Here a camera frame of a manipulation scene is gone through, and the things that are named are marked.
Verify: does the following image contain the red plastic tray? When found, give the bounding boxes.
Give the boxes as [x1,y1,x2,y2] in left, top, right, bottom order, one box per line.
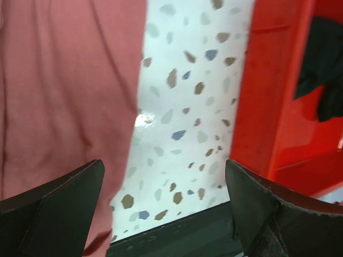
[229,0,342,198]

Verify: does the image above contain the black t shirt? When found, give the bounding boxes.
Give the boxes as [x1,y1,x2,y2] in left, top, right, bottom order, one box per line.
[294,17,342,122]

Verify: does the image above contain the pink t shirt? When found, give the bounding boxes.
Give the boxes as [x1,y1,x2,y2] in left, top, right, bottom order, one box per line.
[1,1,147,256]

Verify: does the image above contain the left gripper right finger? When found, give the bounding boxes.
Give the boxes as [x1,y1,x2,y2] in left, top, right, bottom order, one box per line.
[225,160,342,256]

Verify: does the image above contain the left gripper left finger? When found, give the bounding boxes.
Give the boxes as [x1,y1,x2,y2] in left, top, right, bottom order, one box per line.
[1,160,105,257]

